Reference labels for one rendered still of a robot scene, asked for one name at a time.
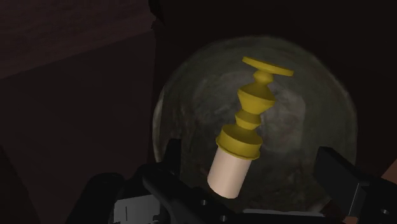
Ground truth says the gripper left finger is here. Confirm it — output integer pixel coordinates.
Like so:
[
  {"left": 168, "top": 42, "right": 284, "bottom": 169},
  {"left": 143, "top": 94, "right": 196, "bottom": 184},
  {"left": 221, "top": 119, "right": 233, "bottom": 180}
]
[{"left": 142, "top": 138, "right": 240, "bottom": 224}]

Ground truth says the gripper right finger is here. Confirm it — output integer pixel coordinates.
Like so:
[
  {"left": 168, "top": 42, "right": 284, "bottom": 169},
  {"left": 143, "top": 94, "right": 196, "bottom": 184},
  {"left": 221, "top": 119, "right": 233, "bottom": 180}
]
[{"left": 313, "top": 146, "right": 397, "bottom": 224}]

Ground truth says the grey mottled round bowl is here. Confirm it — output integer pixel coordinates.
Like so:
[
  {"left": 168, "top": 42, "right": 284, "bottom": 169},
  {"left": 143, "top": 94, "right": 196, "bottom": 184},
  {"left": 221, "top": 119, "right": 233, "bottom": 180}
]
[{"left": 151, "top": 35, "right": 359, "bottom": 216}]

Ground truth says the yellow candlestick with white candle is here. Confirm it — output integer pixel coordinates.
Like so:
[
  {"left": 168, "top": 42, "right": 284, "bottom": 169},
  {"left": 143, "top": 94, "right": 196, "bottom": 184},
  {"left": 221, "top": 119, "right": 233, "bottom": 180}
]
[{"left": 206, "top": 56, "right": 295, "bottom": 200}]

